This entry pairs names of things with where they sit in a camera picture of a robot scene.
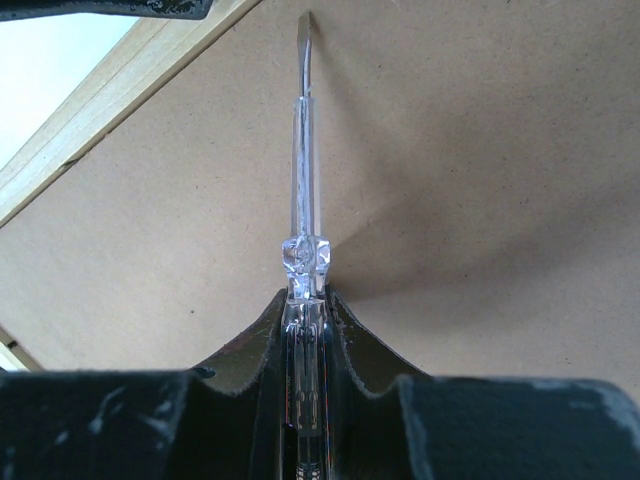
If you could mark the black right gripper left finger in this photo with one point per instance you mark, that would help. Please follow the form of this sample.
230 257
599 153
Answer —
217 420

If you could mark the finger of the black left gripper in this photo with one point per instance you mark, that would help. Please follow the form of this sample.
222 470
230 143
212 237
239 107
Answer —
13 10

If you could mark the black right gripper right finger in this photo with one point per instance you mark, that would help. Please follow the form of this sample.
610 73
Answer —
398 422

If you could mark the clear handled screwdriver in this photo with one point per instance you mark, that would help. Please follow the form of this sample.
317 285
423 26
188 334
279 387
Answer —
306 258

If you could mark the wooden picture frame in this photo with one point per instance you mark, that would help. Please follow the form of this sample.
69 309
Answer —
479 167

